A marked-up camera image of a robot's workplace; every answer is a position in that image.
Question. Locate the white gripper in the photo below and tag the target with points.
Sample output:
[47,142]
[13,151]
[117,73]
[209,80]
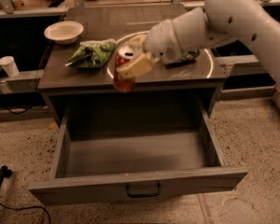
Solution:
[160,42]

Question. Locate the red coke can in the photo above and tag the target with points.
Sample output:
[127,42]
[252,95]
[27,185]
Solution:
[122,82]

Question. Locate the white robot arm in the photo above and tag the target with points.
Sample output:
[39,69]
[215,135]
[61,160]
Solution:
[217,22]

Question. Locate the green soda can lying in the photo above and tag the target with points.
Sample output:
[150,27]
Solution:
[188,57]

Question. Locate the grey drawer cabinet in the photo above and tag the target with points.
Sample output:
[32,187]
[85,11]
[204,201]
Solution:
[128,26]

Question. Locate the open grey top drawer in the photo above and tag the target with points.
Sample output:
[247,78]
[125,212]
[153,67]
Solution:
[106,142]

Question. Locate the green chip bag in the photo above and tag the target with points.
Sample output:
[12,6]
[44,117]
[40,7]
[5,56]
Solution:
[92,54]

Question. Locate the white paper bowl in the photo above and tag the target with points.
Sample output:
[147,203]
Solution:
[64,32]

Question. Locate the white paper cup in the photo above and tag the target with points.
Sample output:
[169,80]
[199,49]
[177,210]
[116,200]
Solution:
[9,66]

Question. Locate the black drawer handle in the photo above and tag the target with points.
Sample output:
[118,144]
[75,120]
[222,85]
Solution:
[143,190]

